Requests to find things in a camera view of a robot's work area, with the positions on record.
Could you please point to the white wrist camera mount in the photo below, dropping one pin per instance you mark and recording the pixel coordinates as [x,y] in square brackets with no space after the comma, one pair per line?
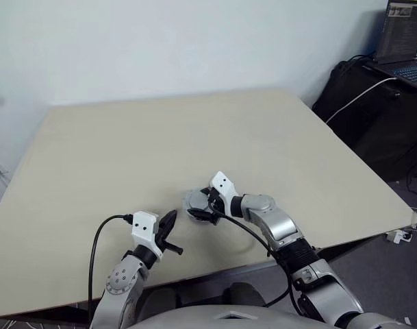
[143,226]
[223,185]

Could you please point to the black fabric case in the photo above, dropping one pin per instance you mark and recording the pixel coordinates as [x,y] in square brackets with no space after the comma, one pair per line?
[365,127]

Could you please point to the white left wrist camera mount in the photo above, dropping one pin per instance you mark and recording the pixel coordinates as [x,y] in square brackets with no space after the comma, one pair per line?
[143,226]

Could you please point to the grey robot torso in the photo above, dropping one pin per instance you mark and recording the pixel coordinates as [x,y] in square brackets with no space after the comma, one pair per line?
[194,318]

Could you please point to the grey round toothed motor part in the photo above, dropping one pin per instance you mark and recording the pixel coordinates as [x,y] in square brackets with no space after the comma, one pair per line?
[196,200]

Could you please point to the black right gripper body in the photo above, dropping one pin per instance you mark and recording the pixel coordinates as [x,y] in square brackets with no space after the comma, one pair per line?
[216,207]

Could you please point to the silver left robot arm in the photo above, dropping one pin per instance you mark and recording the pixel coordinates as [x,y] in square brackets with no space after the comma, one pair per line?
[122,277]

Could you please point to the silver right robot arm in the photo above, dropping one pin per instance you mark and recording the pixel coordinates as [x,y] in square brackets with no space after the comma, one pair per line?
[280,226]

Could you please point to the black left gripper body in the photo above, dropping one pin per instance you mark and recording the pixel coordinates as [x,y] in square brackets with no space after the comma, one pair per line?
[161,233]

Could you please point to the black open laptop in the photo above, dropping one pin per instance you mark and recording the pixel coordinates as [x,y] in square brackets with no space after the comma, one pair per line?
[401,34]

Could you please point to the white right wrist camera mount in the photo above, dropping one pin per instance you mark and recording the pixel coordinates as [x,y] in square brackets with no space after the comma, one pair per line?
[223,185]

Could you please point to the white power strip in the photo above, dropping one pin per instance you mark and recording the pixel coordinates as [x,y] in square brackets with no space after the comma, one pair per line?
[398,236]

